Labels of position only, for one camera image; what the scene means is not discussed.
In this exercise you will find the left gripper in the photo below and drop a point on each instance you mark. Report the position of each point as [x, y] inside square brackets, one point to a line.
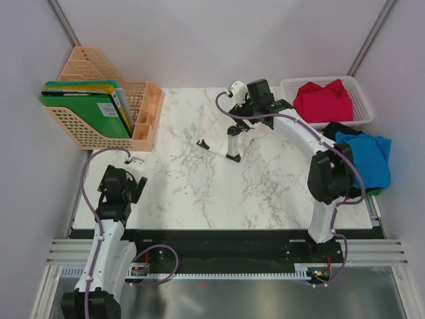
[136, 187]

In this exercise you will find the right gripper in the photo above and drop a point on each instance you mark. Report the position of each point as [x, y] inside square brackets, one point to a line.
[241, 111]

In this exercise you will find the white t shirt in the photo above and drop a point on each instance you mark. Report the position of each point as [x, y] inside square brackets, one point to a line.
[213, 130]

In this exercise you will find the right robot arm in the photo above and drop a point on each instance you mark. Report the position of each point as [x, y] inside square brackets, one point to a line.
[331, 172]

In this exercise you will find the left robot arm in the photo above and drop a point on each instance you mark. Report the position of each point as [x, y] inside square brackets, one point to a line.
[97, 293]

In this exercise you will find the green file folder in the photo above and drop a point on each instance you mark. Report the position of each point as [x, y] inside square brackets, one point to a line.
[89, 113]

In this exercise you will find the red t shirt in basket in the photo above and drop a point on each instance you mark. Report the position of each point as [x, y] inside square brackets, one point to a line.
[318, 104]

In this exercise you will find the black t shirt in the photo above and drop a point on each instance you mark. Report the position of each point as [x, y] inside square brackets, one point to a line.
[342, 128]

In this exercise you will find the peach plastic file organizer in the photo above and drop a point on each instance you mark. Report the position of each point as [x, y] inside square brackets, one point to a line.
[98, 108]

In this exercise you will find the blue t shirt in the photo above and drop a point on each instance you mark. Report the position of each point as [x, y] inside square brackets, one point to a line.
[370, 158]

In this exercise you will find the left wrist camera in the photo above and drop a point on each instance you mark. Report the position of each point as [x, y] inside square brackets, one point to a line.
[135, 164]

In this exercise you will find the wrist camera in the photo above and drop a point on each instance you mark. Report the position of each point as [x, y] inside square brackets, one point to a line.
[237, 92]
[135, 164]

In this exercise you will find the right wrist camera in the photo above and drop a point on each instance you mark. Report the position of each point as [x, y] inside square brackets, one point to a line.
[237, 92]

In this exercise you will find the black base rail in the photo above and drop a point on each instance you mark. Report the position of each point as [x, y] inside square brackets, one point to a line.
[231, 251]

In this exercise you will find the white slotted cable duct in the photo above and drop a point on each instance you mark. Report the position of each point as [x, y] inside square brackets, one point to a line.
[298, 273]

